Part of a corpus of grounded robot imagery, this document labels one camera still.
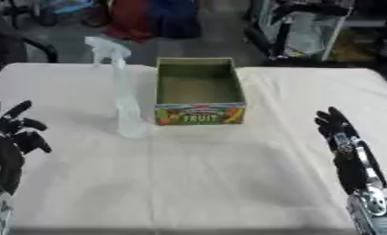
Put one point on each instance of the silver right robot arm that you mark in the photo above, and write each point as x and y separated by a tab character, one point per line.
374	212

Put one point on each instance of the open box with green inside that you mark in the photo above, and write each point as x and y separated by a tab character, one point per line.
199	91

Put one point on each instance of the clear spray bottle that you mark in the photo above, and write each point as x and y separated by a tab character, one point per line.
124	101

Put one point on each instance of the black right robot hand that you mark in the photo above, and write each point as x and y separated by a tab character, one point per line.
347	153

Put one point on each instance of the red and blue cloth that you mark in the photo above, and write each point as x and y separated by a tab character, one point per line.
151	18

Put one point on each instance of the black and white metal frame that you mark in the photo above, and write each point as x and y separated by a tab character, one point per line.
301	29

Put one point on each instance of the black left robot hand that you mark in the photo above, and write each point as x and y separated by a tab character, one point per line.
7	156

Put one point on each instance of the black chair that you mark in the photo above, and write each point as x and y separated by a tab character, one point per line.
12	46

